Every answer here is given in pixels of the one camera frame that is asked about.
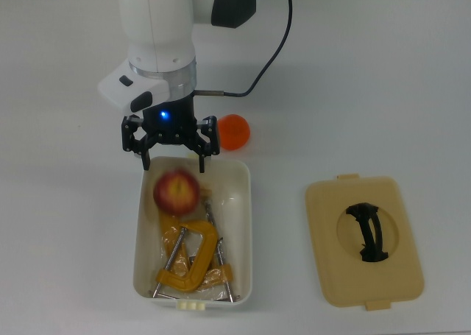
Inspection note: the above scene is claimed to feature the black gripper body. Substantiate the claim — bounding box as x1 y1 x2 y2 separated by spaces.
141 95 202 147

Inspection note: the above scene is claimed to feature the red apple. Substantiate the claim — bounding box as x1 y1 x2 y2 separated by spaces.
152 168 202 216

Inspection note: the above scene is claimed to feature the orange fruit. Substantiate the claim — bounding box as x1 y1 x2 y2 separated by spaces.
216 113 252 152

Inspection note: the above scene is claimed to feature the white plastic container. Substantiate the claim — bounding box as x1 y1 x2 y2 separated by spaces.
132 155 253 311

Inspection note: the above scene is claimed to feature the beige container lid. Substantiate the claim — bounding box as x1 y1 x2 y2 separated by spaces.
304 172 425 311

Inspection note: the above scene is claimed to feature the large yellow C-clamp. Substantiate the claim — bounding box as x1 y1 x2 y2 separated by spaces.
153 219 221 299

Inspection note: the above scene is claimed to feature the small yellow C-clamp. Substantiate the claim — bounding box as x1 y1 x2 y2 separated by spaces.
158 198 242 303

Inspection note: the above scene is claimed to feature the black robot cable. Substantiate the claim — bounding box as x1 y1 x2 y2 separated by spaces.
194 0 294 98

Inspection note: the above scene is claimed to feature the black lid handle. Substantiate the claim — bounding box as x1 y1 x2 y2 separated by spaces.
344 201 390 264

